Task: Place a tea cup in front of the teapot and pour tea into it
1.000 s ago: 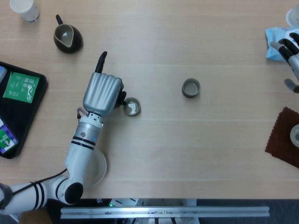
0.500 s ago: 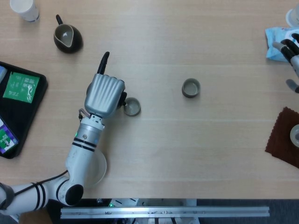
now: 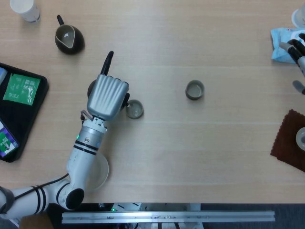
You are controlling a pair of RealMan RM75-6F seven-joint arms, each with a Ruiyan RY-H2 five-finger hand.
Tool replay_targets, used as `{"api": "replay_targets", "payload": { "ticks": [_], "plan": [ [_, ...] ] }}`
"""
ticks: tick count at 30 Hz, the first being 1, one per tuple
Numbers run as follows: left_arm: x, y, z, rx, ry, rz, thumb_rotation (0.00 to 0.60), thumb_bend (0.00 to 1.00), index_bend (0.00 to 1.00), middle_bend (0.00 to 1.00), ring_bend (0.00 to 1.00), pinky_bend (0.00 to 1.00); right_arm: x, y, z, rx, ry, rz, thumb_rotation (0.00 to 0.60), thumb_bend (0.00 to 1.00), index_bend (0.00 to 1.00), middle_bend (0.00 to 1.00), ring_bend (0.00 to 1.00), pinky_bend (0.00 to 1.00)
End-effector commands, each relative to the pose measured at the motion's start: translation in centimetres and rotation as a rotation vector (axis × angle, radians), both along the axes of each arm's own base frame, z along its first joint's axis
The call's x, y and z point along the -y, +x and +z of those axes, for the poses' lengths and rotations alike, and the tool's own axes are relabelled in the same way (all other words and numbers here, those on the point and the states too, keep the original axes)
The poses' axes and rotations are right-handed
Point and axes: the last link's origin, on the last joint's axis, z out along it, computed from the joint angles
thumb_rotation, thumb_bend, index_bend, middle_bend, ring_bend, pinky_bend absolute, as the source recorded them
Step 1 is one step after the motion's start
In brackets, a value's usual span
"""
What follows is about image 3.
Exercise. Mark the grey-green ceramic teacup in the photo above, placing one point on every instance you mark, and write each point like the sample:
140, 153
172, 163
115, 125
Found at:
195, 90
135, 112

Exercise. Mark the robot base electronics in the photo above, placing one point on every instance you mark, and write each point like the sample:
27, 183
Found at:
124, 206

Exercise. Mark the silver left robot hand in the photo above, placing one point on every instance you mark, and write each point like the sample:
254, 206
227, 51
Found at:
107, 97

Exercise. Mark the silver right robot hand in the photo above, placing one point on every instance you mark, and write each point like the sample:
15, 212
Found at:
295, 48

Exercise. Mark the dark red cloth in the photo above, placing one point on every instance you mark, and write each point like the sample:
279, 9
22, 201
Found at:
286, 143

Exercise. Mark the blue wet wipes pack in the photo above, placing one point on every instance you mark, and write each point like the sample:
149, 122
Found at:
277, 51

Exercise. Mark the white paper cup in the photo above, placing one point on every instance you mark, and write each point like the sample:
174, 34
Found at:
23, 9

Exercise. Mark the purple and green box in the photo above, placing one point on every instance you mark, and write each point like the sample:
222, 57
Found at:
7, 143

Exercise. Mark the clear plastic cup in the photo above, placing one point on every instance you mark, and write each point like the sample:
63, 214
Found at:
299, 16

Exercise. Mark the black plastic tray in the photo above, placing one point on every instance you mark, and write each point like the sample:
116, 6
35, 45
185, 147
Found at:
19, 117

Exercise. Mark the green tea packet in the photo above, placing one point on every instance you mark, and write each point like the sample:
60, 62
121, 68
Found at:
16, 88

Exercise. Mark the brown round stool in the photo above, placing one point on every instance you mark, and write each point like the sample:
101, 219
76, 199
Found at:
35, 223

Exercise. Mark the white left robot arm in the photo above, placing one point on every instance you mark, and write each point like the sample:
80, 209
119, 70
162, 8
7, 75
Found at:
81, 162

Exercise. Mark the aluminium profile rail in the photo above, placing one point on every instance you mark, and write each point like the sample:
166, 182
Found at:
166, 217

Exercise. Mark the blue and white packet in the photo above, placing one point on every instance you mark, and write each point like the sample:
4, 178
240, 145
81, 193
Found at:
2, 76

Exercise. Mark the beige ceramic bowl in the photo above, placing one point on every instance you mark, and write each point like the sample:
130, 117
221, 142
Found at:
103, 171

